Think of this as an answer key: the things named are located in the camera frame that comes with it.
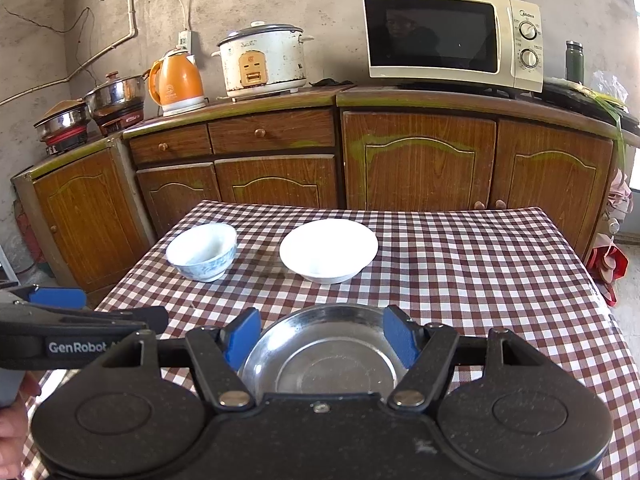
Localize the plain white bowl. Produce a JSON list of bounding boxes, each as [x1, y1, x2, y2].
[[279, 218, 379, 285]]

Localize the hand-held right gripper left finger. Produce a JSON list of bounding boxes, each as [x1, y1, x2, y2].
[[97, 307, 262, 408]]

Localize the pink cloth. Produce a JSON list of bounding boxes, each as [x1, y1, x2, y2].
[[607, 169, 633, 221]]

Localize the blue patterned white bowl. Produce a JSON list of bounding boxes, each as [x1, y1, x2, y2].
[[166, 223, 238, 282]]

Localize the steel bowl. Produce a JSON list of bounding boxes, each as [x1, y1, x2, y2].
[[239, 304, 417, 397]]

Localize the black wall wire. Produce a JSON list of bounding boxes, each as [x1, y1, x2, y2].
[[5, 6, 93, 78]]

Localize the red gas cylinder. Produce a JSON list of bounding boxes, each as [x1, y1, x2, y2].
[[15, 210, 46, 268]]

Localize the red black induction cooker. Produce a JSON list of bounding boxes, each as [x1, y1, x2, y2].
[[97, 107, 146, 136]]

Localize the red bag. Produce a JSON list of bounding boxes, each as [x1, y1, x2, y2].
[[585, 245, 630, 308]]

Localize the steel pot with brown lid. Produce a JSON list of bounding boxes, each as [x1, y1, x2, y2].
[[34, 100, 93, 142]]

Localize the brown white checkered tablecloth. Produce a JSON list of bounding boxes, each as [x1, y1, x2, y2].
[[20, 200, 626, 480]]

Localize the steel pot with glass lid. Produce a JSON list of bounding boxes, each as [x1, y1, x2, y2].
[[84, 71, 148, 120]]

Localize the green onions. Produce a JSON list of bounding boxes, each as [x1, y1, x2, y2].
[[565, 82, 631, 171]]

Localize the wooden cabinet door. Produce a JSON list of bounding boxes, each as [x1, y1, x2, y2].
[[342, 110, 497, 211], [492, 120, 615, 256], [136, 162, 221, 238], [215, 154, 341, 209], [32, 150, 151, 281]]

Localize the red electric stove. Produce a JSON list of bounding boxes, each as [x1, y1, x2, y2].
[[45, 127, 103, 157]]

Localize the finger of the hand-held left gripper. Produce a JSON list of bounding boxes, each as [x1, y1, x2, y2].
[[30, 305, 169, 335], [0, 284, 88, 312]]

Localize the person's left hand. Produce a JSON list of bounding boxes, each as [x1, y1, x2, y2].
[[0, 370, 43, 467]]

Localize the orange electric kettle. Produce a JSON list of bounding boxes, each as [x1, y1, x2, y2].
[[148, 49, 207, 117]]

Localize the white wall conduit pipe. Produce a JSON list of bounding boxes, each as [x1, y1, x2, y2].
[[0, 0, 138, 108]]

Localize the white rice cooker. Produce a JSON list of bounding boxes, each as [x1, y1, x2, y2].
[[211, 21, 315, 98]]

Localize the clear plastic bag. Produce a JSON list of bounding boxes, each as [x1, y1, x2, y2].
[[590, 70, 628, 106]]

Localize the wide wooden drawer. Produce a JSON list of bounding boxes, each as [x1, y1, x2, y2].
[[207, 108, 337, 156]]

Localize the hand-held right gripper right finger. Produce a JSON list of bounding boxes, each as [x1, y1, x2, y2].
[[382, 305, 548, 408]]

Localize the cream microwave oven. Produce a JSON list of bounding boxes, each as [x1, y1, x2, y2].
[[361, 0, 545, 93]]

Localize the two-door wooden cabinet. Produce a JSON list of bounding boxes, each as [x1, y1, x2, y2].
[[336, 85, 640, 261]]

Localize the narrow wooden drawer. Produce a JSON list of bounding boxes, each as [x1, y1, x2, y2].
[[129, 124, 213, 165]]

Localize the single-door wooden cabinet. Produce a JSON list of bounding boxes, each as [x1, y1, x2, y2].
[[11, 132, 156, 293]]

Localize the dark round tray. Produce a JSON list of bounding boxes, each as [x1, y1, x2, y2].
[[542, 77, 640, 126]]

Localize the green thermos bottle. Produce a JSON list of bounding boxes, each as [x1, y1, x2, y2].
[[565, 40, 585, 83]]

